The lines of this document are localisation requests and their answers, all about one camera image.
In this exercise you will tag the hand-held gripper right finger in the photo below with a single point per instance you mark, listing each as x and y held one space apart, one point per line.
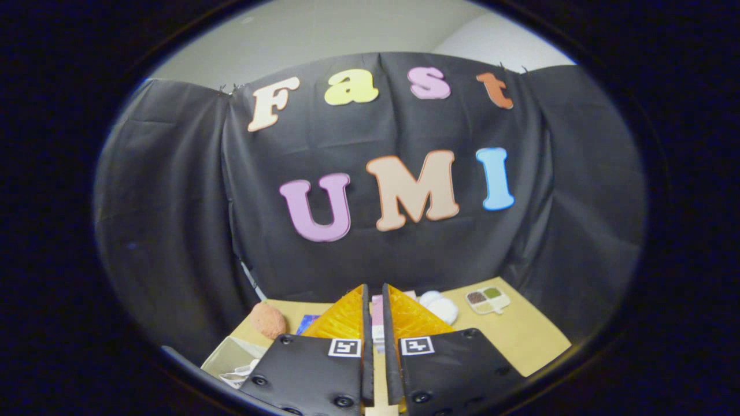
451 370

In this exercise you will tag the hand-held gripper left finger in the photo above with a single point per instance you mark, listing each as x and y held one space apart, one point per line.
312 375

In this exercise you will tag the white canvas shoe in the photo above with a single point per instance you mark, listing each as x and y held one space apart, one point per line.
241 371

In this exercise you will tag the beige fabric storage box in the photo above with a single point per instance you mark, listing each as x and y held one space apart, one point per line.
228 349

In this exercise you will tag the blue cover book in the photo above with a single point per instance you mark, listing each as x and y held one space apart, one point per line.
306 324

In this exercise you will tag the white fluffy ball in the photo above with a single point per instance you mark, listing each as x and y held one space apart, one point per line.
440 306

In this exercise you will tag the orange sponge ball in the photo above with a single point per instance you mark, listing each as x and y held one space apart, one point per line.
267 320

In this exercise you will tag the white divided grain tray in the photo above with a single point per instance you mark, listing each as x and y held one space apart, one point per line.
488 299

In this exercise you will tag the pink cover book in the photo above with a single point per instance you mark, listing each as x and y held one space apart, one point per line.
377 318

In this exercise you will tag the black backdrop cloth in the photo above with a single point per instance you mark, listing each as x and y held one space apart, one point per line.
173 202

